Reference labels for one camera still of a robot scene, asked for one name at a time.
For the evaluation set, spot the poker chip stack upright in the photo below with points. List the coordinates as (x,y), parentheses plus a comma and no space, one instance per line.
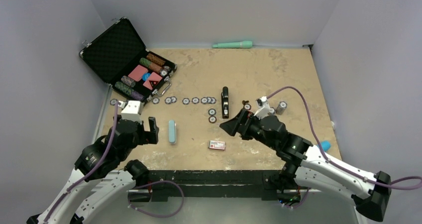
(281,107)

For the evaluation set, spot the brown chip stack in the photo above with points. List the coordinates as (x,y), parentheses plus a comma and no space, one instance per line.
(246,105)

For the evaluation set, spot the black stapler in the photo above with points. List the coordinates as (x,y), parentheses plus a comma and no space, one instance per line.
(225,102)

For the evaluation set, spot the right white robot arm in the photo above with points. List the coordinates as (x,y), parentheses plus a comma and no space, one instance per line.
(311,167)

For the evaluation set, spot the blue dealer button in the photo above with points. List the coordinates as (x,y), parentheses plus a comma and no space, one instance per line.
(146,76)

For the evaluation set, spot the blue marker pen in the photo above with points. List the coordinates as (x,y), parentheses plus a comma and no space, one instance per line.
(326,145)

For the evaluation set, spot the poker chip lower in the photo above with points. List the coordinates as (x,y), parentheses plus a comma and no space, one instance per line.
(212,119)

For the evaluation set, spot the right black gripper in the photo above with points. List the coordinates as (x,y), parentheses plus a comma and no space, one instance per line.
(237,124)

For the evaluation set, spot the red card deck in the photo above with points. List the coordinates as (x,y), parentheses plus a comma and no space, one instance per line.
(137,73)
(152,81)

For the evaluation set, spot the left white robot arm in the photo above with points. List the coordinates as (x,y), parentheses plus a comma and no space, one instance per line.
(74,204)

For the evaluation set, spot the black poker chip case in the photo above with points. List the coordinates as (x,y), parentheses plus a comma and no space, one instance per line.
(116,52)

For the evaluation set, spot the red staple box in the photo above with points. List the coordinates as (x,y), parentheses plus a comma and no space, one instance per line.
(216,145)

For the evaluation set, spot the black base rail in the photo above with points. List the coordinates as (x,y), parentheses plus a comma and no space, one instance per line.
(268,185)

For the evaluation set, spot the poker chip on table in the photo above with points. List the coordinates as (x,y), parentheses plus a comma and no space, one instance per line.
(212,112)

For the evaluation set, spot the green marker pen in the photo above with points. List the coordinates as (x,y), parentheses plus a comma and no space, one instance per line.
(246,44)

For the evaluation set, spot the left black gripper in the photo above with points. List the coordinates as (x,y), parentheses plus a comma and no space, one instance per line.
(152,135)

